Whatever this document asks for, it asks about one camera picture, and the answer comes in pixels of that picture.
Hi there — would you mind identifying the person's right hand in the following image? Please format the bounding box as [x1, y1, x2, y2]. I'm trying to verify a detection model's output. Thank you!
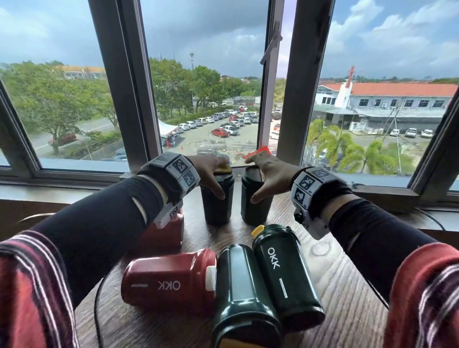
[245, 152, 304, 205]

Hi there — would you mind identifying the person's left hand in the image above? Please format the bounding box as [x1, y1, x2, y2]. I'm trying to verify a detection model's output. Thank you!
[186, 154, 234, 201]

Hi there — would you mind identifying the person's right forearm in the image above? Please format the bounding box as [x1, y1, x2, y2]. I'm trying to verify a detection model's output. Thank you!
[321, 193, 438, 305]

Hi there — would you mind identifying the person's left forearm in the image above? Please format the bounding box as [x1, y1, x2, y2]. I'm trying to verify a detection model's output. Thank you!
[30, 175, 169, 309]

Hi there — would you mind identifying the red flag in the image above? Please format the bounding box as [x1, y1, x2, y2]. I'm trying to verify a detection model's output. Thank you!
[239, 145, 273, 160]

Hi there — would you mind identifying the row of parked cars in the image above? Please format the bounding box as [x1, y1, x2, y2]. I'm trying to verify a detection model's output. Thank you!
[175, 106, 261, 139]

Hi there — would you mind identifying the white tent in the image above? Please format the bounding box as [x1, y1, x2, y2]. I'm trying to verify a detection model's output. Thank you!
[157, 119, 180, 139]

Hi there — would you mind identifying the green palm tree cluster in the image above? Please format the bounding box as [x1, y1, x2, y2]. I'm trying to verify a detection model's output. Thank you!
[306, 118, 399, 174]

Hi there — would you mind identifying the round wooden table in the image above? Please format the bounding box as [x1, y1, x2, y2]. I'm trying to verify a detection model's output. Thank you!
[73, 172, 390, 348]

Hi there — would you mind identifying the dark window sill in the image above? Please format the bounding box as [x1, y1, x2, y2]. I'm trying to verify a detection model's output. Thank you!
[0, 172, 459, 230]

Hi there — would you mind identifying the large green tree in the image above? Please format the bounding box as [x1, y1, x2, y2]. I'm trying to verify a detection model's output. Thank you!
[0, 61, 119, 155]

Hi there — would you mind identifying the red plaid shirt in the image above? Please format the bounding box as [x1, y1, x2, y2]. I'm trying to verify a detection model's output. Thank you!
[0, 229, 459, 348]

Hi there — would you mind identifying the white tagged wrist camera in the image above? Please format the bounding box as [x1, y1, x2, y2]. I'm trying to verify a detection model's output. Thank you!
[289, 166, 354, 241]
[138, 152, 201, 230]

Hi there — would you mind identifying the dark grey window frame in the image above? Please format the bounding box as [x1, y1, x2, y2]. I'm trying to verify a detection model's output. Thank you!
[0, 0, 459, 196]

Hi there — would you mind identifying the black window handle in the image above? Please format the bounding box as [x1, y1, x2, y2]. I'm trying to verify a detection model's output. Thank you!
[260, 21, 284, 66]

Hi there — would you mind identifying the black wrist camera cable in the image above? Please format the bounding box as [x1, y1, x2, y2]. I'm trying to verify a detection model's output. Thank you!
[365, 279, 390, 311]
[94, 265, 119, 348]

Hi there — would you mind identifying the thin black sill cable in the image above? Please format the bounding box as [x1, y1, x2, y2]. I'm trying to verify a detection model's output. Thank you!
[415, 207, 447, 232]

